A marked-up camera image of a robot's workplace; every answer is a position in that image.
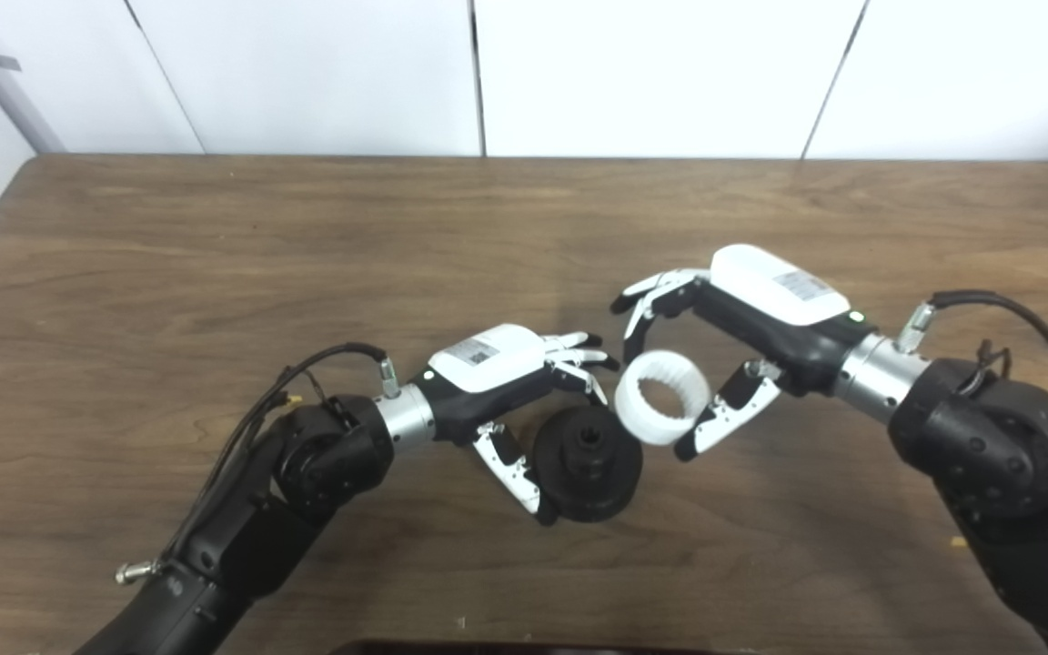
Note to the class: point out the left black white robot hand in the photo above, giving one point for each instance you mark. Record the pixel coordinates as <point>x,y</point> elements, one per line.
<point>488,364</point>

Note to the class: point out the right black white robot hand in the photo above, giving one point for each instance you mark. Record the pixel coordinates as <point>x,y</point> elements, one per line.
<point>779,300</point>

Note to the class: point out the round black plastic part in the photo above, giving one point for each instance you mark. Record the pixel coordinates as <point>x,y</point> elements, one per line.
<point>592,491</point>

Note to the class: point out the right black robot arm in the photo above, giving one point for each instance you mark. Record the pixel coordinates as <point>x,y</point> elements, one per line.
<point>988,446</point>

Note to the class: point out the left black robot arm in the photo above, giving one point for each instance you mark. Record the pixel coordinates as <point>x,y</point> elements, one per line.
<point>242,537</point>

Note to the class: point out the grey wall corner strip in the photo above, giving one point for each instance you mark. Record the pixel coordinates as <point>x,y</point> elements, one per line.
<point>5,82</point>

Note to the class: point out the small grey wall tag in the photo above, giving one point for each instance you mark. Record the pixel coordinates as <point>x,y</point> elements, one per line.
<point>6,63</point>

